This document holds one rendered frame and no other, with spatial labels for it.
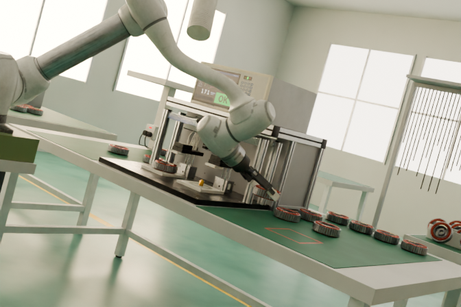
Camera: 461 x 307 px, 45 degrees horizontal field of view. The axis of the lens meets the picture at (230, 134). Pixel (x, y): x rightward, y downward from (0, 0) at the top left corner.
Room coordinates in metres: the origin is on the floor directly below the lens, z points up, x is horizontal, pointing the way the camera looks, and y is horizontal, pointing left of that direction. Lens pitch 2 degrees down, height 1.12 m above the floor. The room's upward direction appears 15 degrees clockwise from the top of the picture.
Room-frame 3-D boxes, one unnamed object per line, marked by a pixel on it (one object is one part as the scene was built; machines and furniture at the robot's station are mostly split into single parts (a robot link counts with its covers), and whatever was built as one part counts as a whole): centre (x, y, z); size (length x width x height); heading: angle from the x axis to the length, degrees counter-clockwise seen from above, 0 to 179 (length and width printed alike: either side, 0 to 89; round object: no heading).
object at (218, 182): (2.51, -0.03, 0.80); 0.07 x 0.05 x 0.06; 49
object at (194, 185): (2.40, 0.06, 0.78); 0.15 x 0.15 x 0.01; 49
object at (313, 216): (2.49, -0.44, 0.77); 0.11 x 0.11 x 0.04
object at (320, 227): (2.25, -0.47, 0.77); 0.11 x 0.11 x 0.04
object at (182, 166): (2.67, 0.15, 0.80); 0.07 x 0.05 x 0.06; 49
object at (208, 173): (2.67, -0.01, 0.92); 0.66 x 0.01 x 0.30; 49
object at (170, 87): (3.51, 0.47, 0.98); 0.37 x 0.35 x 0.46; 49
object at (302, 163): (2.57, -0.35, 0.91); 0.28 x 0.03 x 0.32; 139
